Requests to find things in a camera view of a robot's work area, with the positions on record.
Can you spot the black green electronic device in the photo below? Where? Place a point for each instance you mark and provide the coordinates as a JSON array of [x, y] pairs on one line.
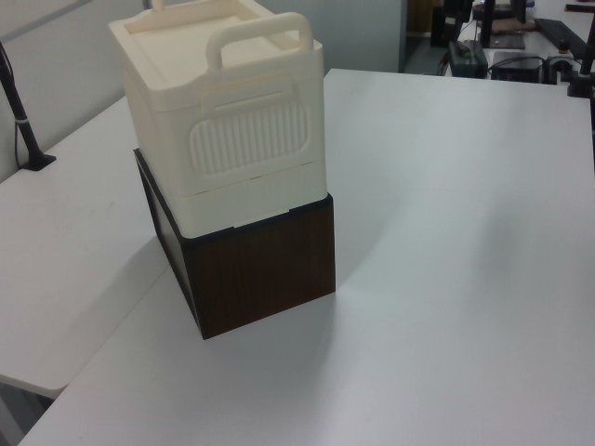
[[467, 58]]

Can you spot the black upright case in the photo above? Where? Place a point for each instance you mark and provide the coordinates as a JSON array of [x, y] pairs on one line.
[[438, 25]]

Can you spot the black box device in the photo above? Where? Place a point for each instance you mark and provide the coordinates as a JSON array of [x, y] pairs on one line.
[[516, 67]]

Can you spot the black monitor stand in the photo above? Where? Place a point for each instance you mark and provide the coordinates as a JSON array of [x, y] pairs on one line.
[[497, 32]]

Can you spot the black camera stand pole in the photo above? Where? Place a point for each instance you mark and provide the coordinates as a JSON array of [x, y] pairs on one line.
[[21, 123]]

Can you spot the black clamp mount stand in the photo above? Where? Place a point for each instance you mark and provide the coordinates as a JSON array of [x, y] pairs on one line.
[[582, 76]]

